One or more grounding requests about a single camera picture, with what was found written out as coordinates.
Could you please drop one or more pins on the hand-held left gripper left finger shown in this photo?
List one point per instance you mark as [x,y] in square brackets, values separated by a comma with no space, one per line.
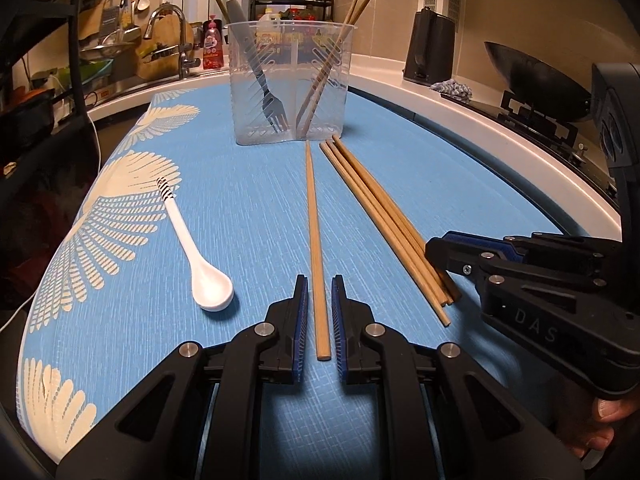
[300,320]

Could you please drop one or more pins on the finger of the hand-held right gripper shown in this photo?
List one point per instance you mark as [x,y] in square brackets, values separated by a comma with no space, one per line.
[450,257]
[550,251]

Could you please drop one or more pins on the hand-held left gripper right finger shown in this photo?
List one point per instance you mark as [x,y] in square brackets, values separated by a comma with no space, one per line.
[337,325]

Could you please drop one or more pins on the clear plastic utensil holder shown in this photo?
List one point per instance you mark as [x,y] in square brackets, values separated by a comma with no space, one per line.
[290,90]

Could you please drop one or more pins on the person's right hand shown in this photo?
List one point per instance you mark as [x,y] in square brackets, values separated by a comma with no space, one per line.
[605,410]

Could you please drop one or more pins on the metal stove knob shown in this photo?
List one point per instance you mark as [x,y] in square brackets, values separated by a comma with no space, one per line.
[581,149]

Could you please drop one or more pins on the blue printed mat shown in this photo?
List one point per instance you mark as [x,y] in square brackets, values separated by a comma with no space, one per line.
[240,210]

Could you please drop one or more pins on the black burner grate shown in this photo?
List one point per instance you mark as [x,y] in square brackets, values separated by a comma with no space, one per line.
[540,120]

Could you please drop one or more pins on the grey crumpled cloth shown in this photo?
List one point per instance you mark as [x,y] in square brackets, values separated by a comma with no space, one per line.
[452,89]

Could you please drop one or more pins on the black wok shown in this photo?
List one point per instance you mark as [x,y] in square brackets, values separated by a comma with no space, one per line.
[540,80]

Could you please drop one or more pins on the black electric kettle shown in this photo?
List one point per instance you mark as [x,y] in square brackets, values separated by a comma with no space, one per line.
[427,45]

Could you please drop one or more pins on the black spice rack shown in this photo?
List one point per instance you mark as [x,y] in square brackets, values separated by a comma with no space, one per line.
[330,5]

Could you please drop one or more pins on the steel sink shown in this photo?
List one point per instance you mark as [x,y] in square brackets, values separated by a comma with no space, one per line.
[140,87]

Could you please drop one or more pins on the red dish soap bottle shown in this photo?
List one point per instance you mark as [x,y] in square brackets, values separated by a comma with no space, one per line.
[212,45]

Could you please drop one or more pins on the large oil jug yellow label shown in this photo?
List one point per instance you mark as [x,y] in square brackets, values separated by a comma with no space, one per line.
[267,30]

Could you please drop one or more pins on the chrome kitchen faucet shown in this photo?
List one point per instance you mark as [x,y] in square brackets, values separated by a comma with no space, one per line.
[184,45]

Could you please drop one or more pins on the round wooden cutting board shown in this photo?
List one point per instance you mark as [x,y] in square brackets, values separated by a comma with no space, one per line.
[160,45]

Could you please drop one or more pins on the green plastic basin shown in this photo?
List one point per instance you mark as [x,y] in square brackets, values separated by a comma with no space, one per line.
[95,67]

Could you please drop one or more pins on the crumpled paper ball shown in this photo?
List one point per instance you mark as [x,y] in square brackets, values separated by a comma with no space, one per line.
[9,166]

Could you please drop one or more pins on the metal bowl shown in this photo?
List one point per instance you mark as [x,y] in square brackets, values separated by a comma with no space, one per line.
[107,47]

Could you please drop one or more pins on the black pot orange lid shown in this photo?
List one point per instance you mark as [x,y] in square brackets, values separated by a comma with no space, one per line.
[30,105]

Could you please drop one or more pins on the black shelf rack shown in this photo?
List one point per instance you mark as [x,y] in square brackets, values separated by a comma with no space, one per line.
[77,50]

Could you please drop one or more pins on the hanging yellow brush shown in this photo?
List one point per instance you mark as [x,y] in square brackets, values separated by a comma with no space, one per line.
[129,12]

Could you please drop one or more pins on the hanging metal grater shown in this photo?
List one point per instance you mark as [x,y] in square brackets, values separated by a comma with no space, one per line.
[107,17]

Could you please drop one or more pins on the white wall socket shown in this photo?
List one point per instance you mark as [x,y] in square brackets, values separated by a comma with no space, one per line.
[50,76]

